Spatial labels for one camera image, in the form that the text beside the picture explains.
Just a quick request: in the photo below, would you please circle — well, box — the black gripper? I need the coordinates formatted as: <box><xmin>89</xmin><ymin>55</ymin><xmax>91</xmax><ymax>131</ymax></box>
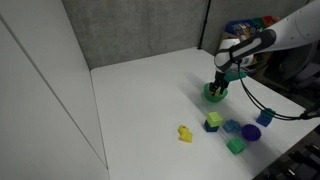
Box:
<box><xmin>208</xmin><ymin>69</ymin><xmax>231</xmax><ymax>98</ymax></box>

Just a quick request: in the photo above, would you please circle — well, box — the green plastic bowl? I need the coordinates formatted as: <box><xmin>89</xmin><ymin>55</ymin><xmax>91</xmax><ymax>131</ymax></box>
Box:
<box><xmin>203</xmin><ymin>82</ymin><xmax>230</xmax><ymax>103</ymax></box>

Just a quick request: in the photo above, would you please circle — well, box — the lime yellow block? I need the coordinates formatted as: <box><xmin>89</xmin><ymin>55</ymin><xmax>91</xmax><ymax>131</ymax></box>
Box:
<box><xmin>206</xmin><ymin>111</ymin><xmax>224</xmax><ymax>128</ymax></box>

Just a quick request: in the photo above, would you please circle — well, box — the blue and green block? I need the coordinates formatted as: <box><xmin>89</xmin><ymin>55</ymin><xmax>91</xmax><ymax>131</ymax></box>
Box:
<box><xmin>204</xmin><ymin>119</ymin><xmax>220</xmax><ymax>133</ymax></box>

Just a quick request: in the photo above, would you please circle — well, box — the light blue elephant toy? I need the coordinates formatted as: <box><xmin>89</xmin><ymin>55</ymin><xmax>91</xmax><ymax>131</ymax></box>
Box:
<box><xmin>222</xmin><ymin>119</ymin><xmax>242</xmax><ymax>134</ymax></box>

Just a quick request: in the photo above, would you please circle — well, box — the purple spiky ball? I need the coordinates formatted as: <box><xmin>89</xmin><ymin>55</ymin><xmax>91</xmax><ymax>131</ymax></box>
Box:
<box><xmin>241</xmin><ymin>123</ymin><xmax>262</xmax><ymax>142</ymax></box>

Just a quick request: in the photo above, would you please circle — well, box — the colourful toy box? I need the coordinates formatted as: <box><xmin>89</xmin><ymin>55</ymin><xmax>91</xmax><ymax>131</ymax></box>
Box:
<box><xmin>223</xmin><ymin>15</ymin><xmax>282</xmax><ymax>69</ymax></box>

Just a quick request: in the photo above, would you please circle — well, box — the black stand pole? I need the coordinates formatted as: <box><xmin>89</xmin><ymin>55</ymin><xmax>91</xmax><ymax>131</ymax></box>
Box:
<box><xmin>197</xmin><ymin>0</ymin><xmax>213</xmax><ymax>51</ymax></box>

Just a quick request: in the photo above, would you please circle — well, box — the black cable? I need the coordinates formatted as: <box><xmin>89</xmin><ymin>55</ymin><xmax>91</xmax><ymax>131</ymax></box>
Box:
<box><xmin>236</xmin><ymin>61</ymin><xmax>320</xmax><ymax>121</ymax></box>

